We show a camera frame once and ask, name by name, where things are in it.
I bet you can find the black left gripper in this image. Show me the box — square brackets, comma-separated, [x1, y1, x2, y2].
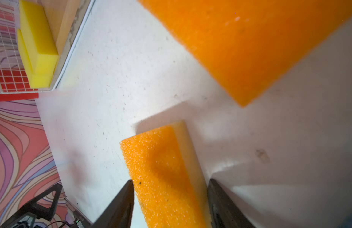
[0, 183, 63, 228]

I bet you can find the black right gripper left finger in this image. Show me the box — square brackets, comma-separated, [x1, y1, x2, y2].
[91, 180, 134, 228]

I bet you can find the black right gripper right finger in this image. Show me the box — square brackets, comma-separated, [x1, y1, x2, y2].
[207, 179, 255, 228]

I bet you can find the orange sponge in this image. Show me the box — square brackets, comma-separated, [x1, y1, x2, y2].
[120, 121, 211, 228]
[141, 1, 352, 107]

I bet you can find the yellow thick sponge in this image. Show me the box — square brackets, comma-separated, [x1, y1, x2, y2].
[16, 29, 54, 89]
[19, 1, 59, 73]

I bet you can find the red plastic cup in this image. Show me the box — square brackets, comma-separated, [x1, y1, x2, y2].
[0, 72, 40, 103]

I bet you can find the white wire wooden shelf rack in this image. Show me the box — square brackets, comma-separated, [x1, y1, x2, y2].
[0, 1, 94, 95]

